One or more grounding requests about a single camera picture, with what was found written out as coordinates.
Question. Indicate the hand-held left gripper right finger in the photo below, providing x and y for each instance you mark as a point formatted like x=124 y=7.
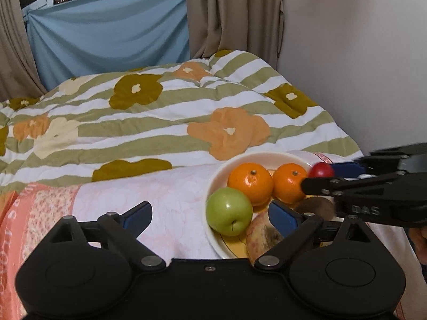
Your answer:
x=283 y=219

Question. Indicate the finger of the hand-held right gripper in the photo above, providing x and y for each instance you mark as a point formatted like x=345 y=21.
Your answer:
x=322 y=186
x=347 y=168

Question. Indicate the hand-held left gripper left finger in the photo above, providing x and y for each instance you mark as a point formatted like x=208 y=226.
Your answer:
x=138 y=219

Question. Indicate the red cherry tomato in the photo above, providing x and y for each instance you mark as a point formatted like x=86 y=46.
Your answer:
x=321 y=170

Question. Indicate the brown kiwi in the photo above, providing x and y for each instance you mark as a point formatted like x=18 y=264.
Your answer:
x=317 y=206

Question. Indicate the red-yellow apple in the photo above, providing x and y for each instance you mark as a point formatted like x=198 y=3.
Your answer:
x=261 y=238

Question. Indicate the large orange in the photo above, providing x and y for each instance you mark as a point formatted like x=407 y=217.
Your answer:
x=250 y=183
x=288 y=186

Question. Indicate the green apple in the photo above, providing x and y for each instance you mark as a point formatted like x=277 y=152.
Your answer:
x=228 y=211

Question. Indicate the cream plate with duck print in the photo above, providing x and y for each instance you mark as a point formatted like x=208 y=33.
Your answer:
x=222 y=180

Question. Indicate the person's right hand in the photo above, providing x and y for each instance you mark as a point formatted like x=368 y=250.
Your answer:
x=419 y=245

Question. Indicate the striped floral quilt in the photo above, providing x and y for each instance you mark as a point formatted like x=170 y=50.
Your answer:
x=150 y=120

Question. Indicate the blue cloth drape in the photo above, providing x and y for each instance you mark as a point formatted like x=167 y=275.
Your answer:
x=106 y=40

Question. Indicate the beige curtain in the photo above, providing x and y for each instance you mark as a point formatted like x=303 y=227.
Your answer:
x=16 y=56
x=233 y=10

